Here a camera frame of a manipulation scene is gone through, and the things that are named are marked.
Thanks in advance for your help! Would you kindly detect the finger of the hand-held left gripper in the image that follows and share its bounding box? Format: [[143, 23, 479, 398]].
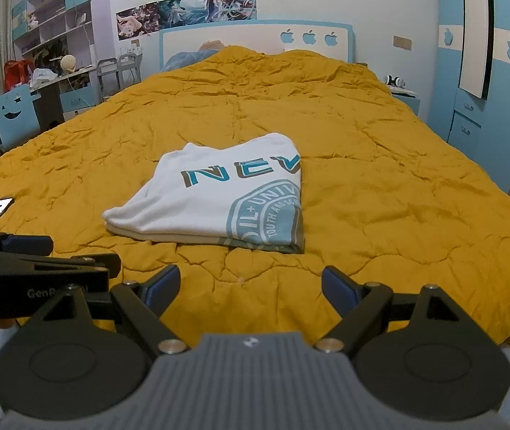
[[0, 228, 55, 257], [0, 252, 122, 285]]

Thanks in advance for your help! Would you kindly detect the white plastic bag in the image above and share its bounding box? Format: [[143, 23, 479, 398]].
[[29, 68, 59, 89]]

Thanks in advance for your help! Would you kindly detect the blue white shelf unit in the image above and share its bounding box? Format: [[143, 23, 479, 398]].
[[11, 0, 95, 61]]

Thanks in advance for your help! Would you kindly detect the teal wall poster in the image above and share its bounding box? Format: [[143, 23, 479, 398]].
[[157, 0, 206, 28]]

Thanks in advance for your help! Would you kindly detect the pink purple wall poster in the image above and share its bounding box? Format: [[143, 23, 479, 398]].
[[116, 2, 161, 39]]

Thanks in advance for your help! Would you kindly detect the white blue bed headboard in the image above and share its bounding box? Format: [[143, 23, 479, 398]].
[[159, 20, 355, 72]]

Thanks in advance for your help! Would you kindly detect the blue white wall poster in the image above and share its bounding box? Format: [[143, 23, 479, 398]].
[[203, 0, 258, 23]]

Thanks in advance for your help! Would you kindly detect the white printed t-shirt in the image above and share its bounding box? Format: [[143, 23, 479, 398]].
[[102, 132, 305, 254]]

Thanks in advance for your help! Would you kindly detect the grey rolling cart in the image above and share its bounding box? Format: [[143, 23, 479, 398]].
[[118, 53, 144, 87], [97, 57, 122, 103]]

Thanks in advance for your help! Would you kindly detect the white desk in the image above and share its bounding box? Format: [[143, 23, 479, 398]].
[[0, 65, 100, 164]]

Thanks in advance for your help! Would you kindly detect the blue smiley chair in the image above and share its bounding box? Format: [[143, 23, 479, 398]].
[[0, 87, 41, 153]]

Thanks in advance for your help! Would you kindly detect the mustard yellow quilt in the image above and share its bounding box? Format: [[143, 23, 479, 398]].
[[0, 46, 510, 368]]

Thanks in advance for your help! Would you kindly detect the white nightstand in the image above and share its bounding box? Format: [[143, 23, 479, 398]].
[[389, 87, 421, 119]]

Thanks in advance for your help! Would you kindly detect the red bag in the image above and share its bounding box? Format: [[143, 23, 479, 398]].
[[3, 59, 33, 90]]

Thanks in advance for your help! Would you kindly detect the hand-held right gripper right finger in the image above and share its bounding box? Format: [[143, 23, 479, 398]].
[[315, 266, 476, 354]]

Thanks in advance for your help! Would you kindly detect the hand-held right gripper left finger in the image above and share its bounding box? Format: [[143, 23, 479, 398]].
[[35, 265, 189, 355]]

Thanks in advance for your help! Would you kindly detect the blue pillow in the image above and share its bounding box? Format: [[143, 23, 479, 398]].
[[162, 40, 230, 72]]

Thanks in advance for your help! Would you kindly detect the blue white drawer unit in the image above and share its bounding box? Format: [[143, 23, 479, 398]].
[[59, 84, 100, 121]]

